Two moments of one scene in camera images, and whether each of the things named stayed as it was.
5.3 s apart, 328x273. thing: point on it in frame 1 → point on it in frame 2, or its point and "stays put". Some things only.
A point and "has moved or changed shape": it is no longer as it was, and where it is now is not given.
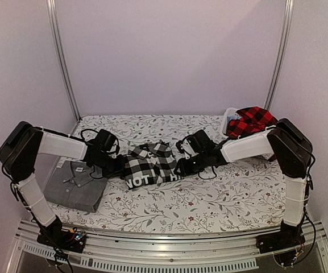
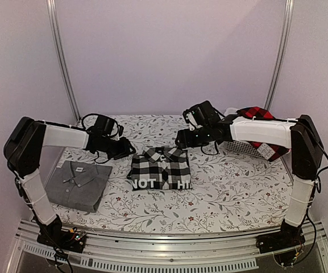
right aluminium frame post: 283,54 stays put
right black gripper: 183,169 → 186,141
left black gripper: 120,170 → 124,151
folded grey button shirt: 73,185 stays put
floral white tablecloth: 245,194 stays put
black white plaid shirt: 149,164 has moved or changed shape
